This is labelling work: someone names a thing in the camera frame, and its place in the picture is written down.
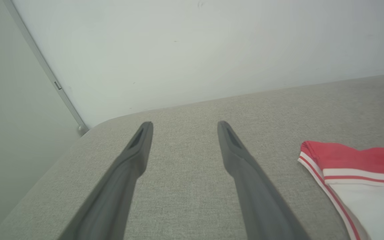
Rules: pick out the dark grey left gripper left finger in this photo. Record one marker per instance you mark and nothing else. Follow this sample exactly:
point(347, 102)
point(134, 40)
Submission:
point(112, 196)

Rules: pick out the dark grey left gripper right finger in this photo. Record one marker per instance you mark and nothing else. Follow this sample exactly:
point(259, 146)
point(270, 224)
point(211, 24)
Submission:
point(262, 200)

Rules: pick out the red and white garment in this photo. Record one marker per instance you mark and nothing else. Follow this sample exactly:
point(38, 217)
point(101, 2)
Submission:
point(368, 186)

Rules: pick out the grey metal wall strip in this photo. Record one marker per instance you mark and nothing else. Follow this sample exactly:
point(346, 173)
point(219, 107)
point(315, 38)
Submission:
point(45, 68)

